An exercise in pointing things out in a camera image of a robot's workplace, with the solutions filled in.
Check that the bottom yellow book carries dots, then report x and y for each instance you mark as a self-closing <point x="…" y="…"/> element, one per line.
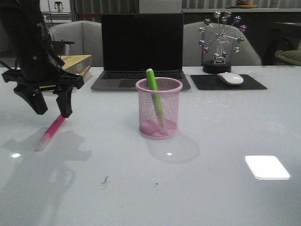
<point x="48" y="88"/>

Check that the grey armchair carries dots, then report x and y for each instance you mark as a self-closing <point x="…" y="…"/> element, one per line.
<point x="86" y="37"/>
<point x="192" y="52"/>

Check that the middle white book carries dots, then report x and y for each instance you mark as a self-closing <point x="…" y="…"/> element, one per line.
<point x="84" y="72"/>

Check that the ferris wheel desk ornament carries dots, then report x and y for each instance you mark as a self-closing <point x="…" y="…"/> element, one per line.
<point x="218" y="37"/>

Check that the beige cushion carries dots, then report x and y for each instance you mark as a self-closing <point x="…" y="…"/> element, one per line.
<point x="292" y="57"/>

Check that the pink mesh pen holder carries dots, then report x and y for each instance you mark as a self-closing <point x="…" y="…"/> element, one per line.
<point x="169" y="91"/>

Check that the black mouse pad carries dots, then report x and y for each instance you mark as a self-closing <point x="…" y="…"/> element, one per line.
<point x="212" y="82"/>

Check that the pink highlighter pen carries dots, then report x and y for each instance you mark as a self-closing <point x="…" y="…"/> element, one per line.
<point x="46" y="137"/>

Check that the green highlighter pen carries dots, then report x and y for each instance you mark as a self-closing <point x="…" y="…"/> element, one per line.
<point x="155" y="97"/>

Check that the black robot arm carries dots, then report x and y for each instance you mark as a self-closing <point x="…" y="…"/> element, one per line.
<point x="25" y="28"/>

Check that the right grey armchair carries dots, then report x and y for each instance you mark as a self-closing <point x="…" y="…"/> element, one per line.
<point x="192" y="52"/>

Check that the yellow book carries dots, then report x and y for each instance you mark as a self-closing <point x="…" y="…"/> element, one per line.
<point x="48" y="88"/>
<point x="75" y="63"/>

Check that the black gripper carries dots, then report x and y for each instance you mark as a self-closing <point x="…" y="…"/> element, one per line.
<point x="39" y="70"/>

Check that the grey open laptop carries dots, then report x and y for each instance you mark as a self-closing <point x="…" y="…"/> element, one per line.
<point x="133" y="43"/>

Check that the top yellow book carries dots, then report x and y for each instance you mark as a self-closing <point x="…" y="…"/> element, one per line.
<point x="75" y="63"/>

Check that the white computer mouse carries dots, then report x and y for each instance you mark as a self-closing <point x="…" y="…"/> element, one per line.
<point x="230" y="78"/>

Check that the left grey armchair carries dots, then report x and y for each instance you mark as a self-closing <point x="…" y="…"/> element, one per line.
<point x="86" y="37"/>

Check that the fruit bowl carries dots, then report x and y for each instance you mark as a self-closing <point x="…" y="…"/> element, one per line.
<point x="245" y="4"/>

